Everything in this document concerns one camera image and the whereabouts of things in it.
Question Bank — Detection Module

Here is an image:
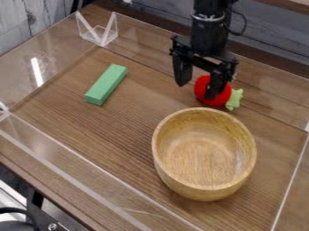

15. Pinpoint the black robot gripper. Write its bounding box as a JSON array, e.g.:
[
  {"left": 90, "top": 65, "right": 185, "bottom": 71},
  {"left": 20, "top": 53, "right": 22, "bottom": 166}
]
[{"left": 169, "top": 12, "right": 238, "bottom": 100}]

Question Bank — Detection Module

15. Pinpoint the red plush strawberry toy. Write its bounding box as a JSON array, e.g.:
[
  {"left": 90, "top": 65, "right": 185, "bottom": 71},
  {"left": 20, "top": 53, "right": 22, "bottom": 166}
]
[{"left": 192, "top": 75, "right": 243, "bottom": 111}]

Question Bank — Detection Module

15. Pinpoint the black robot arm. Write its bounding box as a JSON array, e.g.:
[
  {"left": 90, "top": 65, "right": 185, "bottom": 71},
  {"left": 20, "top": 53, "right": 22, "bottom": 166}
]
[{"left": 169, "top": 0, "right": 238, "bottom": 100}]

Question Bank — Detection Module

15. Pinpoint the green rectangular foam block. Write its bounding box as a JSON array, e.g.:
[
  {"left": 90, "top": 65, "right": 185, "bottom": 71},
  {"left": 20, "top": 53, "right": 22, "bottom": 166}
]
[{"left": 84, "top": 64, "right": 128, "bottom": 106}]

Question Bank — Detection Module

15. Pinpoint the light wooden bowl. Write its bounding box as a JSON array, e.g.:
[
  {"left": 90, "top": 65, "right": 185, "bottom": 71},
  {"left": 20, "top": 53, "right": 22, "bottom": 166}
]
[{"left": 152, "top": 107, "right": 256, "bottom": 201}]

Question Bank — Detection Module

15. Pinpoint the clear acrylic tray enclosure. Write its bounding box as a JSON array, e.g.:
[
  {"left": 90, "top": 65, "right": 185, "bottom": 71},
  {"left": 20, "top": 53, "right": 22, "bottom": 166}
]
[{"left": 0, "top": 5, "right": 309, "bottom": 231}]

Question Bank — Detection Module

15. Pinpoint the black metal table bracket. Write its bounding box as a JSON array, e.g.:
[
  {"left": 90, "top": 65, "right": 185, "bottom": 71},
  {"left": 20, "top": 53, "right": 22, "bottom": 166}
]
[{"left": 26, "top": 190, "right": 69, "bottom": 231}]

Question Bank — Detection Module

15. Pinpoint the black cable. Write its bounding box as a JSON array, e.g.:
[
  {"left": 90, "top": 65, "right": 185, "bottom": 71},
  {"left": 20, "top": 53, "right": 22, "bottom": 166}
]
[{"left": 0, "top": 205, "right": 41, "bottom": 231}]

